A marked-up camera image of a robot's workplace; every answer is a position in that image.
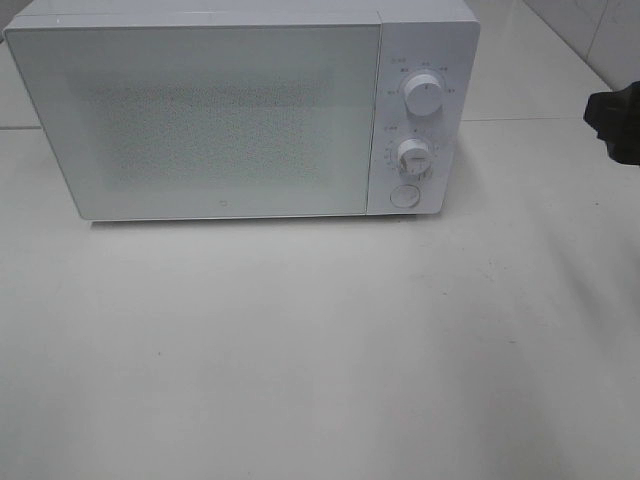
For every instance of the round white door button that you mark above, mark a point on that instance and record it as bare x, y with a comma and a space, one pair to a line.
405, 196

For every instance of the white microwave oven body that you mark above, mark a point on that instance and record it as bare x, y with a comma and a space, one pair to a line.
439, 37

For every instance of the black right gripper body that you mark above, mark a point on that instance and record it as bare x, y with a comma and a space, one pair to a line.
614, 116

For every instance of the upper white power knob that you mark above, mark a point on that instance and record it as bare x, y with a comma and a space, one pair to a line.
423, 94

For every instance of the white timer knob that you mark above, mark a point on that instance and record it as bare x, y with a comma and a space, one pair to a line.
414, 156

